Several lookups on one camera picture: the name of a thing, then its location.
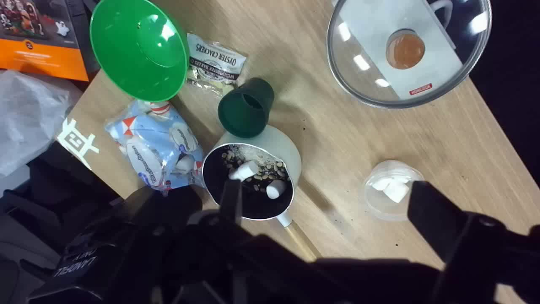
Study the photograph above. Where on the green plastic bowl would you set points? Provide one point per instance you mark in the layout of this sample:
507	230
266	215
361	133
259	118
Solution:
135	51

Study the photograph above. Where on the orange box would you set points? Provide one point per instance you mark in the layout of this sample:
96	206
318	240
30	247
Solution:
38	56

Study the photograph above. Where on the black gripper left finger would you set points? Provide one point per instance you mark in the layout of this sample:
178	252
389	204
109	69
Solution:
231	199

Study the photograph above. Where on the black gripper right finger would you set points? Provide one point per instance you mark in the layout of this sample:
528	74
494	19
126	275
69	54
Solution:
435	211

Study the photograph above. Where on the white kitchen scale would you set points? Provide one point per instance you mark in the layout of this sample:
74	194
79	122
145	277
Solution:
432	78

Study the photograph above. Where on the white piece in pot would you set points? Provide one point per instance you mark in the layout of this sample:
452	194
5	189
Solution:
273	189
244	169

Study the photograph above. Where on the white plastic bag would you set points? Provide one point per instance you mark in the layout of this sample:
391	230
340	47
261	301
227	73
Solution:
27	118

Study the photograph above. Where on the small clear plastic container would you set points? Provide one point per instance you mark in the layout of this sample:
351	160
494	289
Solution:
389	187

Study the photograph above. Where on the dark green plastic cup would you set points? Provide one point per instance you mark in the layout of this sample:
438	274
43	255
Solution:
244	110

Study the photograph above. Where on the blue and white snack bag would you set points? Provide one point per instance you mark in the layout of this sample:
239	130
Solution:
151	145

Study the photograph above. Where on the glass lid with wooden knob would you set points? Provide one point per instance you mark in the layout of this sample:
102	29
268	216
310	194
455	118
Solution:
405	49

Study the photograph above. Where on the white fiducial marker sticker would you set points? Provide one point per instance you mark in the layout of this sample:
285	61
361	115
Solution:
77	142

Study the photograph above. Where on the small white snack bag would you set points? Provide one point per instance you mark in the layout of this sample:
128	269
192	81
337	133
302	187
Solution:
216	61

